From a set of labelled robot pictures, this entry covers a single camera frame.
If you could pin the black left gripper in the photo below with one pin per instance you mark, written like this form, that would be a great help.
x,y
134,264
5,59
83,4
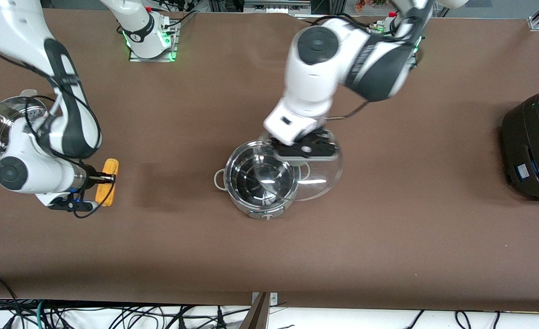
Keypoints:
x,y
320,137

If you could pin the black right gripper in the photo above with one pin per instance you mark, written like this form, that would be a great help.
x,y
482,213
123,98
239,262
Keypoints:
x,y
92,179

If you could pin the yellow corn cob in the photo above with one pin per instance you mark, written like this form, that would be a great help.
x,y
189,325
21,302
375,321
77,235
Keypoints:
x,y
109,165

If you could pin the glass pot lid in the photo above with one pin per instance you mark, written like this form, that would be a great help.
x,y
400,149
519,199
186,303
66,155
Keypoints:
x,y
324,178

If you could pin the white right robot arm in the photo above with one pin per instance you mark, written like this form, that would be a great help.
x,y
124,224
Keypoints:
x,y
27,176

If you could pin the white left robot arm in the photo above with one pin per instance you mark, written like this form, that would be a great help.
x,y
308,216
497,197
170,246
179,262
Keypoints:
x,y
310,87

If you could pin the stainless steel pot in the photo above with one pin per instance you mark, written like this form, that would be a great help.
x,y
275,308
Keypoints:
x,y
260,180
0,119

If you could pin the grey metal background box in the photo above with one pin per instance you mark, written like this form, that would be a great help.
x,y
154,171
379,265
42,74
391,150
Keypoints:
x,y
276,5

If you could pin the black rice cooker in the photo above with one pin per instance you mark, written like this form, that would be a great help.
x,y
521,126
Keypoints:
x,y
532,146

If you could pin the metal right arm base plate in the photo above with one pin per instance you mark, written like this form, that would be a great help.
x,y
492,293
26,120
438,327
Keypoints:
x,y
153,57

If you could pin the metal table edge bracket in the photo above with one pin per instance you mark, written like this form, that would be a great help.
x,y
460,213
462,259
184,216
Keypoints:
x,y
273,298

